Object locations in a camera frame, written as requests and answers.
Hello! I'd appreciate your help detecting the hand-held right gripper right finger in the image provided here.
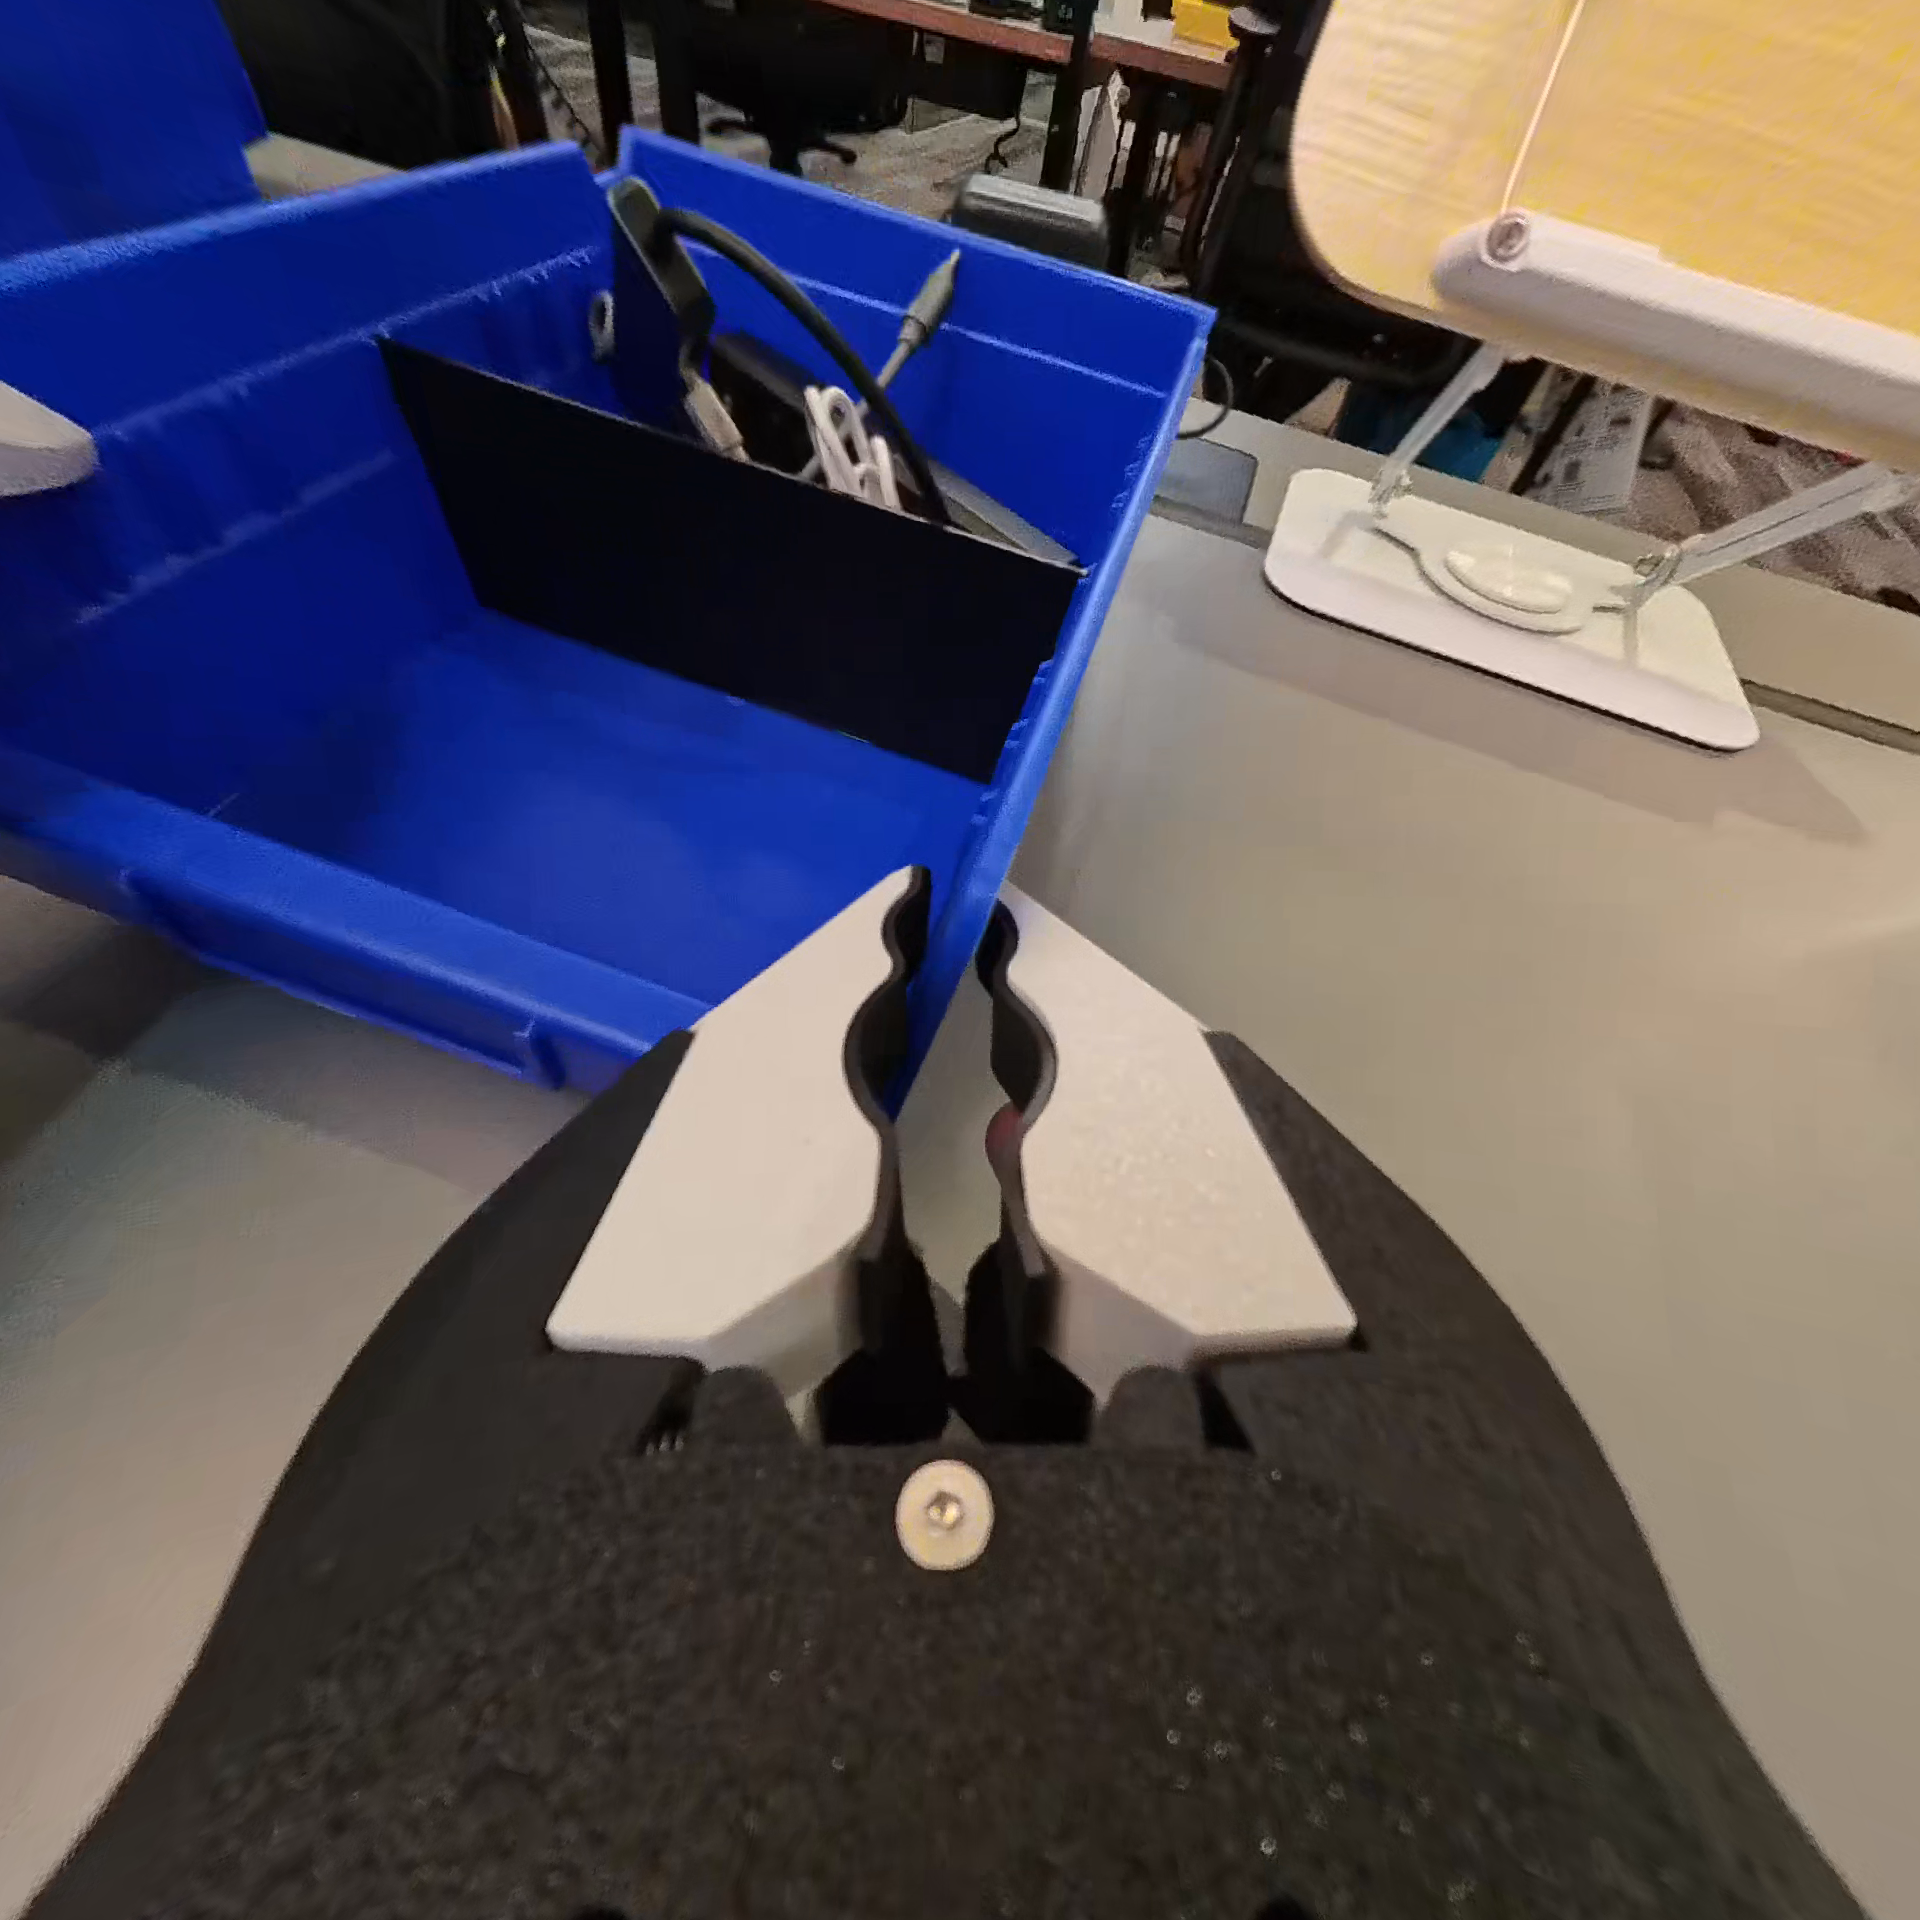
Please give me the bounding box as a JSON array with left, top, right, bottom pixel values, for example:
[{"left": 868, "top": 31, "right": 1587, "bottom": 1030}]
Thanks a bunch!
[{"left": 959, "top": 889, "right": 1362, "bottom": 1411}]

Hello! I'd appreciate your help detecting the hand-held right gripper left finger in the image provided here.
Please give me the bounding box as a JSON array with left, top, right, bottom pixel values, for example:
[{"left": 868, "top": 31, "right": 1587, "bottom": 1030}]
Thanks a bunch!
[{"left": 545, "top": 865, "right": 949, "bottom": 1404}]

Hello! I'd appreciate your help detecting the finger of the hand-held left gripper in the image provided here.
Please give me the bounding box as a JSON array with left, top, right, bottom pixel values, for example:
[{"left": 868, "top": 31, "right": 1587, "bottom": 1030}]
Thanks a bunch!
[{"left": 0, "top": 378, "right": 101, "bottom": 501}]

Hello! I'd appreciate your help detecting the blue plastic bin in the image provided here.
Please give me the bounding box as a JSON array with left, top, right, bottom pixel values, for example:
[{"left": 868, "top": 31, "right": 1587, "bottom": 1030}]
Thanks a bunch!
[
  {"left": 0, "top": 0, "right": 269, "bottom": 259},
  {"left": 0, "top": 127, "right": 1218, "bottom": 1121}
]

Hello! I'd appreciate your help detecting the black divider of blue bin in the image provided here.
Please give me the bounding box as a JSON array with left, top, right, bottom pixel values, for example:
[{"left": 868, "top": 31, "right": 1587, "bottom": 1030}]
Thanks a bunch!
[{"left": 377, "top": 336, "right": 1088, "bottom": 787}]

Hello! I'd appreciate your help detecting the black office chair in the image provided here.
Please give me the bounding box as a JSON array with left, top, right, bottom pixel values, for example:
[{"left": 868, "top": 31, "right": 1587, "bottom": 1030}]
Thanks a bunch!
[{"left": 660, "top": 0, "right": 917, "bottom": 174}]

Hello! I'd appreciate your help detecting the wooden laptop stand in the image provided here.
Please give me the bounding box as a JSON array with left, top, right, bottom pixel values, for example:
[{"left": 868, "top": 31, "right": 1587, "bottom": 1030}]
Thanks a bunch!
[{"left": 1261, "top": 0, "right": 1920, "bottom": 752}]

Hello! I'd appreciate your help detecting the white short cable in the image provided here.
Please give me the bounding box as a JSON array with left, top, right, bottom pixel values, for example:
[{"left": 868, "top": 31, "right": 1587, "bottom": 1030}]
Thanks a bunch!
[{"left": 802, "top": 382, "right": 902, "bottom": 504}]

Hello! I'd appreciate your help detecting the grey audio jack cable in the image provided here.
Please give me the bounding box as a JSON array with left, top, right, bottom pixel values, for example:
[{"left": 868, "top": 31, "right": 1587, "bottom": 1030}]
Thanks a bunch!
[{"left": 875, "top": 247, "right": 965, "bottom": 396}]

